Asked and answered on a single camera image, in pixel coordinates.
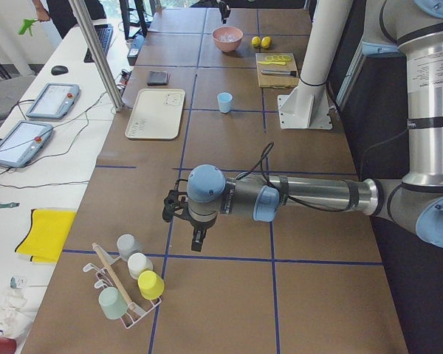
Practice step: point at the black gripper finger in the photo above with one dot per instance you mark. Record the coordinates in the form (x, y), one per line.
(199, 233)

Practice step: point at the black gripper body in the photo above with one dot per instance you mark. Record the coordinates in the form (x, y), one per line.
(198, 225)

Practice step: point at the clear ice cubes pile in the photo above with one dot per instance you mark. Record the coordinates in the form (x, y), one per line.
(227, 37)

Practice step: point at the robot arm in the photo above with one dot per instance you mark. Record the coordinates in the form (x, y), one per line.
(224, 9)
(401, 178)

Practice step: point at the grey plastic cup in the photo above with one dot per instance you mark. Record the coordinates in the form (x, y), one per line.
(128, 245)

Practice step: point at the white plastic cup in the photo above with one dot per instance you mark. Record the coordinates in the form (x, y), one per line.
(137, 264)

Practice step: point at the yellow plastic cup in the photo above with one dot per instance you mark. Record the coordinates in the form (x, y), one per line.
(151, 285)

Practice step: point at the mint green plastic cup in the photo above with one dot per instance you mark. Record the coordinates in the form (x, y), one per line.
(112, 303)

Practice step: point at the light blue plastic cup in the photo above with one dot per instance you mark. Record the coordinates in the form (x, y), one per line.
(225, 100)

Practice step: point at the cream bear serving tray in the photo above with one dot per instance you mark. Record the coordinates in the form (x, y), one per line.
(156, 114)

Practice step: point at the yellow cloth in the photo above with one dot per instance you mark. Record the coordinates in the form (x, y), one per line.
(49, 229)

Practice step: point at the grey folded cloth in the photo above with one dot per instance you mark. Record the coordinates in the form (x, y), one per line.
(158, 78)

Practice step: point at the teach pendant tablet far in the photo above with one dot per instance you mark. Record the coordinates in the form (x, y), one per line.
(54, 101)

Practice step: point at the teach pendant tablet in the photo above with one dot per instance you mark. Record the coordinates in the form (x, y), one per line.
(54, 101)
(21, 144)

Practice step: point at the teach pendant tablet near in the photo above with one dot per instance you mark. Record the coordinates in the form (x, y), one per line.
(21, 144)

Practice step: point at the metal black-tipped stirrer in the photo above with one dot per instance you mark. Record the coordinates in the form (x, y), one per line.
(280, 73)

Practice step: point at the pink bowl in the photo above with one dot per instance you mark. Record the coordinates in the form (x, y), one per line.
(227, 47)

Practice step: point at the wooden cutting board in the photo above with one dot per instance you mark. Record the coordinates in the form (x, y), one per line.
(265, 81)

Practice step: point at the yellow plastic knife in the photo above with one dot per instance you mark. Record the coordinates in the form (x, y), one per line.
(271, 63)

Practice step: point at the black computer mouse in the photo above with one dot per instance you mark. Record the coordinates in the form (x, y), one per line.
(59, 70)

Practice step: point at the whole lemon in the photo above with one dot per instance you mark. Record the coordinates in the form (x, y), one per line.
(256, 42)
(266, 42)

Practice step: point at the black keyboard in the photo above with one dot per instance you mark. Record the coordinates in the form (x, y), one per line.
(104, 33)

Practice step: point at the wooden rack handle rod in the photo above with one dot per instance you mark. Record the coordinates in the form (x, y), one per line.
(107, 261)

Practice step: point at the white wire cup rack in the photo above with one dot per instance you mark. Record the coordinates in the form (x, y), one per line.
(144, 307)

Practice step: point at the aluminium frame post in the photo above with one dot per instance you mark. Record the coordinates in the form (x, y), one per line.
(84, 20)

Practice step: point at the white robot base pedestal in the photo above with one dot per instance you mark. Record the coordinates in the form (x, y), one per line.
(307, 107)

